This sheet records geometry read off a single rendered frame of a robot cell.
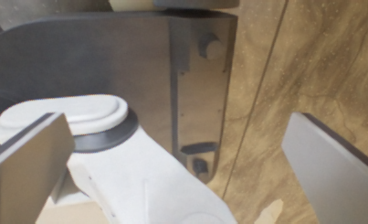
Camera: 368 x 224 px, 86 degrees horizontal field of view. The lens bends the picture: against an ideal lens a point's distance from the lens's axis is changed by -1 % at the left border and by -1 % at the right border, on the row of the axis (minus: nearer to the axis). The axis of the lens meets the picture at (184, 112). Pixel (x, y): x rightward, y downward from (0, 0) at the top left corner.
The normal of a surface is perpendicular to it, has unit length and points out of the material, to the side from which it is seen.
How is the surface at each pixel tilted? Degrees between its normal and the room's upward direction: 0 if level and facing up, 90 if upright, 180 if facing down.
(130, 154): 90
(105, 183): 90
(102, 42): 0
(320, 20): 0
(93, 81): 0
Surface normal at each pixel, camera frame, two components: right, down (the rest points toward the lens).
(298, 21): 0.21, 0.52
